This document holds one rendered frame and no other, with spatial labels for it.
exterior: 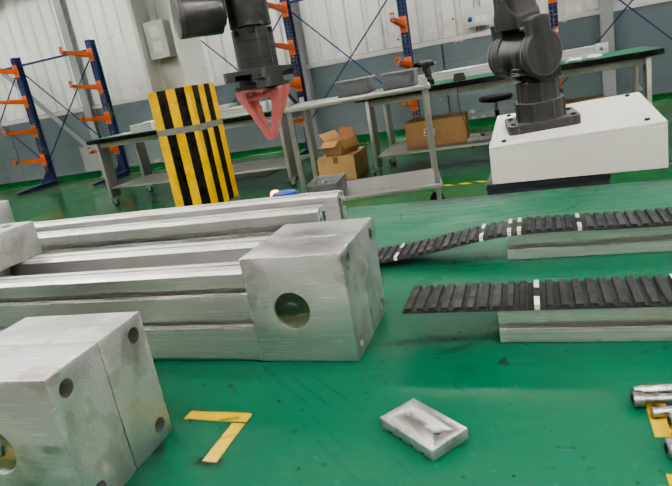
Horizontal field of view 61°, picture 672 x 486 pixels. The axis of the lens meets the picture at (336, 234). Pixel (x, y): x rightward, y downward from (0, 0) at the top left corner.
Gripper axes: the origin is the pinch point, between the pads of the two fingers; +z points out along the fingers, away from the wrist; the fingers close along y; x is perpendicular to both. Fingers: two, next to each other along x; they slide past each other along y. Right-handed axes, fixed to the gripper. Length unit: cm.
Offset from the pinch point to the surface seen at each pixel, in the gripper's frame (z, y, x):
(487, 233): 13.1, 13.5, 30.0
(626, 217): 12.7, 12.5, 44.2
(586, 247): 15.0, 14.5, 40.0
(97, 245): 10.2, 16.4, -21.1
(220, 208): 8.1, 10.3, -4.7
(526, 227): 12.4, 14.4, 34.2
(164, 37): -48, -251, -177
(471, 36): -28, -734, -33
